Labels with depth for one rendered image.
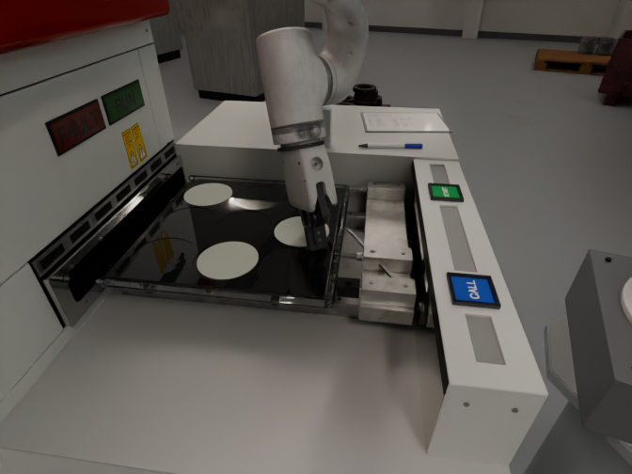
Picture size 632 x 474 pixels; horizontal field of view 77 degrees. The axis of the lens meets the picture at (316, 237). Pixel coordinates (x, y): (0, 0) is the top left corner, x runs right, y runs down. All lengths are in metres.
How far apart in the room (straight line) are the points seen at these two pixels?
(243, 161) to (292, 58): 0.38
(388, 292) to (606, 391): 0.28
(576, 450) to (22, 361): 0.84
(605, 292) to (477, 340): 0.25
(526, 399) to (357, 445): 0.20
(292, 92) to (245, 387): 0.42
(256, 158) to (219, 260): 0.32
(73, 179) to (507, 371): 0.63
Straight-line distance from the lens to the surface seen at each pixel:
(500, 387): 0.45
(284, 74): 0.60
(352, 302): 0.65
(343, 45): 0.65
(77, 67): 0.73
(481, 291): 0.54
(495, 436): 0.52
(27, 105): 0.65
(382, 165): 0.88
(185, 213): 0.81
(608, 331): 0.63
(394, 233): 0.76
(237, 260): 0.66
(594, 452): 0.81
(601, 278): 0.71
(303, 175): 0.60
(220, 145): 0.93
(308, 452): 0.54
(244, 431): 0.56
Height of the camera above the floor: 1.30
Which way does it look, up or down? 35 degrees down
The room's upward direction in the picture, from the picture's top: straight up
